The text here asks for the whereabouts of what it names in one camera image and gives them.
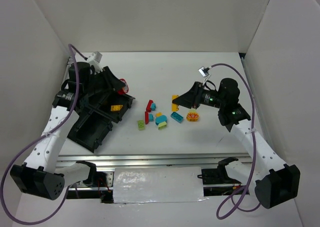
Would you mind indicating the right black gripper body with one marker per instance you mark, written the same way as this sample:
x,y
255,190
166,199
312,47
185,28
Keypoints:
x,y
197,95

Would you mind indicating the light green slope lego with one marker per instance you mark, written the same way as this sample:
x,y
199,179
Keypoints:
x,y
162,125

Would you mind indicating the yellow lego brick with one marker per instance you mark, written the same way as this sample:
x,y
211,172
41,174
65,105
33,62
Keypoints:
x,y
116,108

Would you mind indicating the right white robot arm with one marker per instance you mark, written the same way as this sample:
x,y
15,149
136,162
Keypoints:
x,y
272,181

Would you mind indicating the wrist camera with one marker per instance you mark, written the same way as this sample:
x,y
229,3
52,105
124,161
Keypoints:
x,y
205,72
94,58

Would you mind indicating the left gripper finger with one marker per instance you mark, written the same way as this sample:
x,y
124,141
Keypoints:
x,y
112,81
94,99

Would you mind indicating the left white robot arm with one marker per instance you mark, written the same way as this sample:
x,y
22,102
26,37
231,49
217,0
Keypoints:
x,y
39,175

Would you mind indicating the blue flat lego brick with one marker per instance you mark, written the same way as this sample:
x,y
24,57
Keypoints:
x,y
177,117

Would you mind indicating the small teal lego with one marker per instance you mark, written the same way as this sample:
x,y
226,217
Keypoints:
x,y
150,117
153,106

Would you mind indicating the red curved lego lower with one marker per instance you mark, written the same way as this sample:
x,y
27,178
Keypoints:
x,y
146,117

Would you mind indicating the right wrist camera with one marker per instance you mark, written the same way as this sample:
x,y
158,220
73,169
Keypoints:
x,y
205,72

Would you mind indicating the orange flower lego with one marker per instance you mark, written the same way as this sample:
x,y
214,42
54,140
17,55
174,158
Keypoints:
x,y
192,116

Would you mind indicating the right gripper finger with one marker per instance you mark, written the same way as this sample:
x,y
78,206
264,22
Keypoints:
x,y
193,93
184,103

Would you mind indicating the small teal lego lower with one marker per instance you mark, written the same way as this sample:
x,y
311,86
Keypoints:
x,y
150,117

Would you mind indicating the aluminium rail frame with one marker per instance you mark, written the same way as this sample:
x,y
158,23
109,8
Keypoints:
x,y
157,76

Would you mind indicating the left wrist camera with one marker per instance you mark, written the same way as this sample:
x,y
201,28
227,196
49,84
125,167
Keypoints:
x,y
94,58

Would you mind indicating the red arch lego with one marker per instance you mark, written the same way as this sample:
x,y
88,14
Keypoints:
x,y
148,107

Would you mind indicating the black four-compartment tray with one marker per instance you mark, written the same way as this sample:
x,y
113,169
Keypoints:
x,y
95,123

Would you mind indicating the red lego with flower print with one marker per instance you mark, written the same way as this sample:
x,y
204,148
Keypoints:
x,y
125,89

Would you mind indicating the small teal lego upper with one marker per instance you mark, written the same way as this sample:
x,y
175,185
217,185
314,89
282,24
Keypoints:
x,y
153,106

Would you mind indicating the orange-yellow lego brick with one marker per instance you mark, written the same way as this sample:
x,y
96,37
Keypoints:
x,y
174,107

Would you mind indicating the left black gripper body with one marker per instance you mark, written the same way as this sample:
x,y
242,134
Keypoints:
x,y
100,77

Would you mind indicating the teal rounded lego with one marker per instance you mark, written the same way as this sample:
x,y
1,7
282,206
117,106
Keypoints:
x,y
160,119

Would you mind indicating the small yellow lego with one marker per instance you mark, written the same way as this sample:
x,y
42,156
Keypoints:
x,y
158,114

